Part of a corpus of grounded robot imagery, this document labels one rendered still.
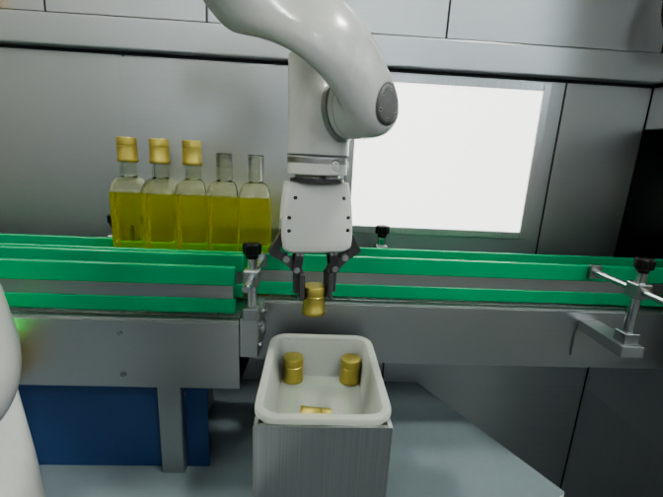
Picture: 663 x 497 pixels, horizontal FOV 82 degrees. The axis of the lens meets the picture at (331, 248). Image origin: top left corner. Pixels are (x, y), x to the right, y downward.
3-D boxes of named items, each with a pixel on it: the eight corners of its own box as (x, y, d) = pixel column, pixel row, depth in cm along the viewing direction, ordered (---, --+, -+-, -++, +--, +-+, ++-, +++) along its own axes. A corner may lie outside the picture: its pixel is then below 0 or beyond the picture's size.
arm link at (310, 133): (366, 157, 52) (319, 156, 58) (372, 51, 49) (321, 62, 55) (322, 155, 46) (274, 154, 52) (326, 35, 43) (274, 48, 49)
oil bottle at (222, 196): (243, 283, 80) (242, 179, 75) (237, 293, 74) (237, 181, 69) (215, 282, 79) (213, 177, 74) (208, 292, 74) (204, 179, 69)
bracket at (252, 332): (267, 332, 73) (268, 298, 71) (260, 358, 64) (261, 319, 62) (249, 331, 73) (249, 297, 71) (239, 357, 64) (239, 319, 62)
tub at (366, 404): (366, 378, 70) (370, 334, 68) (389, 478, 48) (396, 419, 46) (270, 376, 69) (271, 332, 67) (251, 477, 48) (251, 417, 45)
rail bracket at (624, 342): (586, 350, 79) (610, 244, 73) (657, 401, 62) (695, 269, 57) (563, 349, 79) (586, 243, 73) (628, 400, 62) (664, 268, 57)
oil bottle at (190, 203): (214, 282, 79) (212, 177, 74) (207, 292, 74) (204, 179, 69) (186, 281, 79) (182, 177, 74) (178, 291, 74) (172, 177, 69)
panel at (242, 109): (518, 237, 92) (544, 86, 84) (525, 239, 89) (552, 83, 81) (136, 221, 88) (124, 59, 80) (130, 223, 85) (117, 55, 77)
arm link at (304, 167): (342, 157, 58) (341, 177, 58) (283, 155, 55) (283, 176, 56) (359, 157, 50) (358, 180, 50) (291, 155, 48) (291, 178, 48)
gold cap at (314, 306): (328, 317, 56) (329, 288, 55) (304, 318, 56) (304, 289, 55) (323, 308, 60) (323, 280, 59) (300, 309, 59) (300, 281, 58)
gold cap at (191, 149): (204, 165, 73) (204, 141, 72) (199, 166, 69) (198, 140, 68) (185, 164, 72) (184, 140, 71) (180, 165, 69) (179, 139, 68)
